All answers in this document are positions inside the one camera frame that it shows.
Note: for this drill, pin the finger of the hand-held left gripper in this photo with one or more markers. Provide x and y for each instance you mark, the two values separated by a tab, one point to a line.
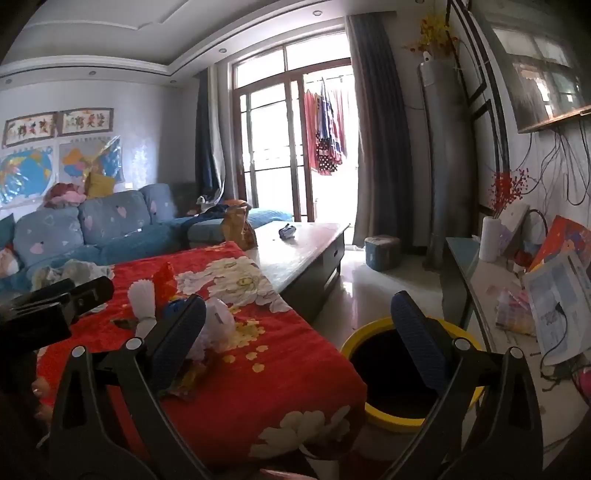
92	290

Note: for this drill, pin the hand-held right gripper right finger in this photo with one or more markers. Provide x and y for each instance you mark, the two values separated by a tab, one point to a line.
418	341

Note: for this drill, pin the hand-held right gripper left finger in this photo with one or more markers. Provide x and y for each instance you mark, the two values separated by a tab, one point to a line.
178	341

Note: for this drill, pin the yellow rimmed trash bin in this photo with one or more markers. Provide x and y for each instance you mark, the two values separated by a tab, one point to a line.
383	374

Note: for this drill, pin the white foam fruit net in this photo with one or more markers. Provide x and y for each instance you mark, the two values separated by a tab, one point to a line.
141	300

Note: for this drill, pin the red snack packet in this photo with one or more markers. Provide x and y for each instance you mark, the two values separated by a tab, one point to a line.
165	284

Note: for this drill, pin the person's left hand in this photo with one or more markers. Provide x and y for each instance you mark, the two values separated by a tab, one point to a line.
39	397

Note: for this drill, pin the pale green cloth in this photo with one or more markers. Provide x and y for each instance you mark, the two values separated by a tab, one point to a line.
78	272

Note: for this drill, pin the orange printed cushion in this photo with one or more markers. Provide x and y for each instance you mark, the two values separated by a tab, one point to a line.
10	261

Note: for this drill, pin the blue patterned sofa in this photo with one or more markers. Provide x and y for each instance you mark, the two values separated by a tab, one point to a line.
106	217

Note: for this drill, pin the television cabinet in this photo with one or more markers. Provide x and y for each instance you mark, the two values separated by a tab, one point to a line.
485	286

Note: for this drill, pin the blue fabric stool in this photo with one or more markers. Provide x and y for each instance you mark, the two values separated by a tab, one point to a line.
382	251

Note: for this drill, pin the pink red clothes pile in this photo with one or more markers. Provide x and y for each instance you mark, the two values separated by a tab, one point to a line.
64	196

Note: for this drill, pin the teal cushion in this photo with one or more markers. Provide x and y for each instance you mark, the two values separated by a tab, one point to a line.
7	230

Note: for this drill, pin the yellow pillow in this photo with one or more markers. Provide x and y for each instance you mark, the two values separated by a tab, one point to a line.
99	185

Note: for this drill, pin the red floral blanket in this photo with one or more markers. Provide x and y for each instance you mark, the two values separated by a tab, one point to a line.
277	383

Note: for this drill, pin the brown paper bag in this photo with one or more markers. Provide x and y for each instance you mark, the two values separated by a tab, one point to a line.
235	226

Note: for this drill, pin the country map poster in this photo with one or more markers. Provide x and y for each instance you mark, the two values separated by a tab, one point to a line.
78	161

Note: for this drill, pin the world map poster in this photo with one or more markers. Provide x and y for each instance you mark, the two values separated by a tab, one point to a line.
25	175

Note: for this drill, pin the dark wooden coffee table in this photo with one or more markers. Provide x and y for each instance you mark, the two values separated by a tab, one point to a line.
304	258

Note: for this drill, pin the printed paper sheet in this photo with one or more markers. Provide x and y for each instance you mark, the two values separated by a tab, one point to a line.
554	295

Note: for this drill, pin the white leaning card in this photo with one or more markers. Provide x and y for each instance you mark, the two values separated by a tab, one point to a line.
516	228

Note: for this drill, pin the small dark case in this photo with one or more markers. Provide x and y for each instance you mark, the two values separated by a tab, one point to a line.
287	231

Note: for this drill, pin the framed embroidery picture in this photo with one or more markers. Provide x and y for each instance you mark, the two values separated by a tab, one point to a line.
30	129
85	122

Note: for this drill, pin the red berry branches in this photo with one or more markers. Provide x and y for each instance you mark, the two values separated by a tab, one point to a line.
505	189

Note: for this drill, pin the red printed box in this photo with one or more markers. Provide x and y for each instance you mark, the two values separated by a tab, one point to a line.
563	240

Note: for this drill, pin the grey standing air conditioner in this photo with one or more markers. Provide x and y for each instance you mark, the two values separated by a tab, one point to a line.
445	161

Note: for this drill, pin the dark blue window curtain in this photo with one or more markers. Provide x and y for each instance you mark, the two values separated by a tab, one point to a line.
205	138

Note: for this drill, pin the row of hanging laundry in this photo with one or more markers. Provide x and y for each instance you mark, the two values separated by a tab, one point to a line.
325	138

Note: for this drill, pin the grey window curtain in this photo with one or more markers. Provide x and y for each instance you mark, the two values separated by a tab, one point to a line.
378	115

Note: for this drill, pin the glass balcony door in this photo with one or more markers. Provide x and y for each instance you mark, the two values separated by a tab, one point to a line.
270	115

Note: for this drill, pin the yellow artificial flowers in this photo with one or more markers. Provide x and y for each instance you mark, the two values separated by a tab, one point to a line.
434	32

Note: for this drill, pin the wall mounted television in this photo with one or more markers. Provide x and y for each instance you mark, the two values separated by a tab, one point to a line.
540	69

